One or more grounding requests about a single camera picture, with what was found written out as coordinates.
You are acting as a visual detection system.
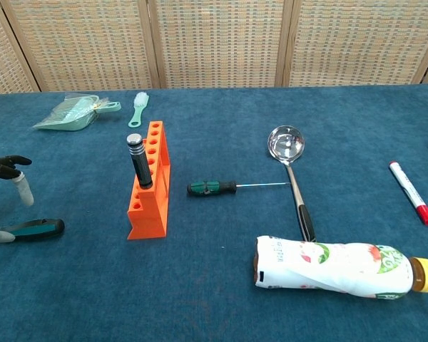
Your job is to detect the steel ladle with black handle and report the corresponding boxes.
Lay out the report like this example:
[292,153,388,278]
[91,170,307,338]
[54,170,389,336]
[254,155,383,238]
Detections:
[267,125,317,243]

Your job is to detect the green dustpan in plastic bag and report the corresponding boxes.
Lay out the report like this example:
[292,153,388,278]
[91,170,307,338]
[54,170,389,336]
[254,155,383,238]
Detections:
[32,93,122,132]

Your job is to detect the white marker with red cap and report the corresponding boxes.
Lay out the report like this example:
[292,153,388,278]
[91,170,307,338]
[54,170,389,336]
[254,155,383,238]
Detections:
[388,160,428,226]

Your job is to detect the woven wicker folding screen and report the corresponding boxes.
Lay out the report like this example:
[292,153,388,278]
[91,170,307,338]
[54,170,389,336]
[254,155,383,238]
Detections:
[0,0,428,96]

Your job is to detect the green and black screwdriver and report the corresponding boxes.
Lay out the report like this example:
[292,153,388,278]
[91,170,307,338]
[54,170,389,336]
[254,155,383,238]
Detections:
[186,180,292,197]

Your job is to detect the green brush with white bristles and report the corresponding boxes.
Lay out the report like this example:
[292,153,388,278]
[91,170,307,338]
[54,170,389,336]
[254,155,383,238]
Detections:
[128,91,150,129]

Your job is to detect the black silver cylindrical tool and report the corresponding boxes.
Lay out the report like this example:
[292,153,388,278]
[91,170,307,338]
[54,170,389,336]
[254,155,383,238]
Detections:
[126,133,154,190]

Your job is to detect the white drink bottle, yellow cap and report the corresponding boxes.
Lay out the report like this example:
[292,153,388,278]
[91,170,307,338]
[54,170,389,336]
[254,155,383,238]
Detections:
[253,234,428,300]

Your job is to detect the blue carpet table cover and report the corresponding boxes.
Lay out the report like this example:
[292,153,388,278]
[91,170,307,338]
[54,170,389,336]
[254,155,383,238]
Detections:
[0,83,428,342]

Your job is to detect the teal and black screwdriver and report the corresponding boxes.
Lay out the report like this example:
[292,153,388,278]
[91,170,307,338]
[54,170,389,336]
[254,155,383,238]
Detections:
[0,218,66,242]

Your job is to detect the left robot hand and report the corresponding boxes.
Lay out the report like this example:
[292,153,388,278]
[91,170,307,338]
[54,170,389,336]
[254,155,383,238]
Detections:
[0,155,35,244]

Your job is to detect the orange tool holder block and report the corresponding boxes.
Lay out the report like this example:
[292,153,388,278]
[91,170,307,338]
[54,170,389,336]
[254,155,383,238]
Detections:
[126,120,172,241]

